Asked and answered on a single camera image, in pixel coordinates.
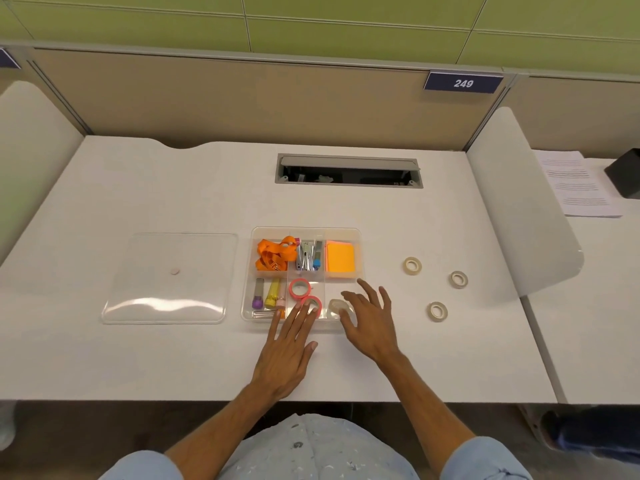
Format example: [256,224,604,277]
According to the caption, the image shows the grey desk cable port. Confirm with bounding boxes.
[274,153,424,189]

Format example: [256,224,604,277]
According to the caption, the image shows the printed paper sheets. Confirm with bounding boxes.
[532,150,624,218]

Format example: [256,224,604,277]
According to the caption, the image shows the orange lanyard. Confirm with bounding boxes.
[255,236,300,272]

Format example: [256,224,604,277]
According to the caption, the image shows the beige cubicle partition panel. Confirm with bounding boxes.
[0,42,640,161]

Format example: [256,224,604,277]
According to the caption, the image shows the clear plastic organizer tray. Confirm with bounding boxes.
[240,226,362,332]

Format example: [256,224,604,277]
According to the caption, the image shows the person's light blue shirt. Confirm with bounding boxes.
[98,413,534,480]

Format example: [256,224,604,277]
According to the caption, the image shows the white desk side divider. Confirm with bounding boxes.
[0,80,85,266]
[465,106,585,298]

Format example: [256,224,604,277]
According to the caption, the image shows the person's left forearm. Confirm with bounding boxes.
[164,380,289,480]

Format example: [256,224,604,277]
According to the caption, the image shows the clear plastic tray lid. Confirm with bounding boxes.
[101,233,239,325]

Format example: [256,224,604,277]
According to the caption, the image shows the person's right forearm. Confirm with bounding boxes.
[375,352,476,471]

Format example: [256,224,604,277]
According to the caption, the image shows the person's right hand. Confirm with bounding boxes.
[339,279,404,367]

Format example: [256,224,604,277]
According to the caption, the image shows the person's left hand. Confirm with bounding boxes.
[250,300,319,401]

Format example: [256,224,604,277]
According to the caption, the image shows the black box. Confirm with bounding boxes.
[603,148,640,200]

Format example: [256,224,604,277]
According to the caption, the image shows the orange sticky note pad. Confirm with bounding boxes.
[325,239,357,274]

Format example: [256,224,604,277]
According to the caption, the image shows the white object under desk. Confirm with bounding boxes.
[0,400,17,452]

